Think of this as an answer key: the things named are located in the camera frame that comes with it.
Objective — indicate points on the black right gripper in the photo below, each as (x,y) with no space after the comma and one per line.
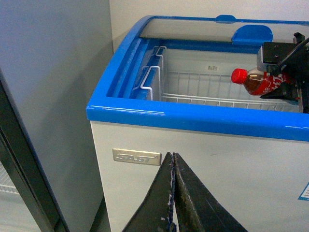
(292,59)

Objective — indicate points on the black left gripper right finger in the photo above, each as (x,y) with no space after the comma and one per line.
(196,208)

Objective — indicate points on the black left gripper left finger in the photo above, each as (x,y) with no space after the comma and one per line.
(155,214)

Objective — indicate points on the red label cola bottle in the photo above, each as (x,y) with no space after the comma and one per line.
(257,82)

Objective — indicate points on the sliding glass freezer lid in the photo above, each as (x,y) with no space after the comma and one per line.
(253,33)

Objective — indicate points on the grey upright display fridge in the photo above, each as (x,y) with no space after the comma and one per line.
(52,55)

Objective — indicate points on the white blue chest freezer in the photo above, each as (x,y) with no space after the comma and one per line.
(254,162)

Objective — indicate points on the white wire freezer basket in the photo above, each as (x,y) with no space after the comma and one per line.
(202,89)

